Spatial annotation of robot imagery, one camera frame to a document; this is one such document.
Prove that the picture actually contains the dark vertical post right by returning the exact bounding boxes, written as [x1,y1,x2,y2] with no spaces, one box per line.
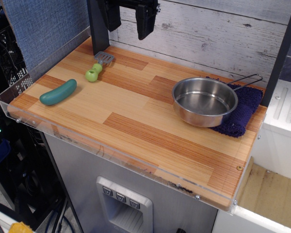
[260,17,291,107]

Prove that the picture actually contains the green handled grey toy spatula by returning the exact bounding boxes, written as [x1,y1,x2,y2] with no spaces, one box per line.
[85,51,114,83]

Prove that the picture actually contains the white toy sink unit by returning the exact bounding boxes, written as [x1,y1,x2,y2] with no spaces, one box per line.
[213,80,291,233]

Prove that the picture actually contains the dark vertical post left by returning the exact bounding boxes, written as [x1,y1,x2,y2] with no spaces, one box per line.
[86,0,110,55]

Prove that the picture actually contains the black plastic crate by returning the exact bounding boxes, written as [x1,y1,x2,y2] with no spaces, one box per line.
[0,26,28,91]

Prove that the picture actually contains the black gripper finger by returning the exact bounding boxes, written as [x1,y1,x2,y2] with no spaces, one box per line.
[136,4,157,40]
[106,3,121,32]

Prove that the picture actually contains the blue fabric partition panel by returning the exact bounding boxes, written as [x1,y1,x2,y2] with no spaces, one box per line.
[1,0,90,72]

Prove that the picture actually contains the clear acrylic table guard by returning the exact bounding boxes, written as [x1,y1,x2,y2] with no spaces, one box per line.
[0,36,266,212]

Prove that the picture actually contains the silver toy fridge cabinet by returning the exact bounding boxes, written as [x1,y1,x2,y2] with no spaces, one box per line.
[46,135,217,233]

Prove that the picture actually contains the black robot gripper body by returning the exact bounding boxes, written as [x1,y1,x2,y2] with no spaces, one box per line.
[104,0,160,14]

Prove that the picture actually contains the purple folded cloth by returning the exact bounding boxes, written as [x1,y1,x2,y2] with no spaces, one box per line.
[211,86,263,138]

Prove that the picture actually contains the dark vertical post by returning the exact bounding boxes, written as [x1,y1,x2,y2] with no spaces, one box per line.
[260,17,291,107]
[86,0,110,55]

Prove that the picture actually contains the green toy cucumber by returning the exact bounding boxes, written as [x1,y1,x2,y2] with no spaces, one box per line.
[39,79,77,106]

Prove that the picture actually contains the grey ice dispenser panel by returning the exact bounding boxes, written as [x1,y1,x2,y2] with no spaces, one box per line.
[96,176,154,233]

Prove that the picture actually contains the small steel saucepan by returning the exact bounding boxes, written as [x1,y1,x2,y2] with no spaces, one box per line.
[172,74,263,128]

